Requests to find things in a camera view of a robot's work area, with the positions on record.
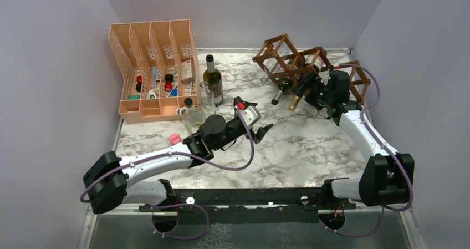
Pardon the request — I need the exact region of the orange plastic desk organizer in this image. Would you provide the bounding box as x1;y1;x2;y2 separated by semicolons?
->
108;19;201;124

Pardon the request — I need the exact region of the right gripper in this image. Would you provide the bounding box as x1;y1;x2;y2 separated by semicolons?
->
289;72;333;110

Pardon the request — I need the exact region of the pink bottle cap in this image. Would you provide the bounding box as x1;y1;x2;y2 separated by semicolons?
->
168;133;182;145

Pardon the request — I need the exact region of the red black cap item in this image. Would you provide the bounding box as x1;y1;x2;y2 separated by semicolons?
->
164;73;174;92

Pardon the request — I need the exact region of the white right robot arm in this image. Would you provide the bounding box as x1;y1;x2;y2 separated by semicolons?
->
289;70;415;212

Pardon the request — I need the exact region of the clear empty bottle left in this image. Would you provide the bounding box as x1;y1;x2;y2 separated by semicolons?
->
261;58;282;83

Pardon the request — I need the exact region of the clear bottle with white label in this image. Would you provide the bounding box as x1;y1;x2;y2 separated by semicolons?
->
182;98;206;135

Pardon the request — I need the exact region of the clear glass bottle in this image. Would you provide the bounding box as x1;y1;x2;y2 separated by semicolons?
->
200;80;216;118

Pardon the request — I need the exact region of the dark green wine bottle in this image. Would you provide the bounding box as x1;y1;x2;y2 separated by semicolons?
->
203;54;223;107

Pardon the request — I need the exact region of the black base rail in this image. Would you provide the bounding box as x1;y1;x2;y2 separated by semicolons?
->
139;187;356;225

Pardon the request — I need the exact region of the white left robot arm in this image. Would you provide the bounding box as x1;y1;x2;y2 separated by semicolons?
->
80;97;273;215

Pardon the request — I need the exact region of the brown wooden wine rack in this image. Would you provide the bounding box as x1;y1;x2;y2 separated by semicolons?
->
252;33;371;105

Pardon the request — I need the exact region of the dark red gold-foil bottle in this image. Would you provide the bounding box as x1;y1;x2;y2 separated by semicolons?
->
288;70;318;112

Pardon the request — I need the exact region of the red black small item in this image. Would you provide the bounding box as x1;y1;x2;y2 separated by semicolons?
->
135;75;142;93

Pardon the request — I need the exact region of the white box in organizer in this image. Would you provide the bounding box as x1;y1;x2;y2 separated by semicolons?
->
179;59;195;84

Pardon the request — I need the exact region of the green bottle silver cap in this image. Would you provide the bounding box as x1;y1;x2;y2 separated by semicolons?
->
271;77;294;105

